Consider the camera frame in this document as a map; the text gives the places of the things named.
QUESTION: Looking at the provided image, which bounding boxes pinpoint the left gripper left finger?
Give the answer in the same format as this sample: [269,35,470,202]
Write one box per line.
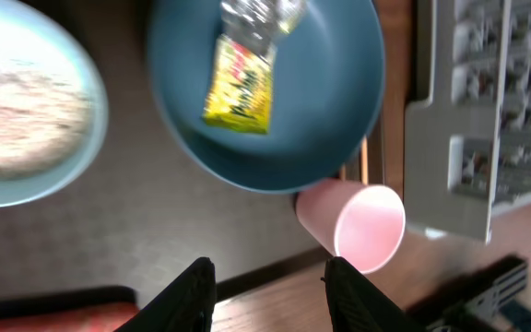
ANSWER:
[115,257,217,332]

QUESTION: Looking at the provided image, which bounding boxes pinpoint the pink cup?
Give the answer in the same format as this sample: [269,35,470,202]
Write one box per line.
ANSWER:
[296,179,406,274]

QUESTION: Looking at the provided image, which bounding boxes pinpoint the grey dishwasher rack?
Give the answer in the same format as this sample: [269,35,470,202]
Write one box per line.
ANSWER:
[404,0,531,242]

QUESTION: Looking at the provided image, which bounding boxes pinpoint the dark blue plate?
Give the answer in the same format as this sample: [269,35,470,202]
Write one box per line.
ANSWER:
[147,0,385,194]

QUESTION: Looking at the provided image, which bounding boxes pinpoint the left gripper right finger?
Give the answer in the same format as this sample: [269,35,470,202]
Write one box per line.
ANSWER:
[322,256,425,332]

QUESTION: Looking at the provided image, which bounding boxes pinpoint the orange carrot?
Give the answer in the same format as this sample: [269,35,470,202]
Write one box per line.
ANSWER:
[0,302,139,332]

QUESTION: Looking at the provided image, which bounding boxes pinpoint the yellow snack wrapper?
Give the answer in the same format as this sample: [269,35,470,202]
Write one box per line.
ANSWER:
[203,0,307,135]

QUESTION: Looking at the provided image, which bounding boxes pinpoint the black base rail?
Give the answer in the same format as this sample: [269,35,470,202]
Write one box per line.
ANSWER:
[406,255,531,332]

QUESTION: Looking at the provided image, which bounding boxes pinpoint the light blue rice bowl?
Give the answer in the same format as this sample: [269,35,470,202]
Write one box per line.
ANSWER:
[0,1,110,208]

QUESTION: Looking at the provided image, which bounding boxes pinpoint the right wooden chopstick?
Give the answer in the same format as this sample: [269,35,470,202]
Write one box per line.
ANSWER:
[360,138,369,184]

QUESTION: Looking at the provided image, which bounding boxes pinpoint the brown serving tray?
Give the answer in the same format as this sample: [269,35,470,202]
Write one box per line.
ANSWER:
[0,1,315,304]

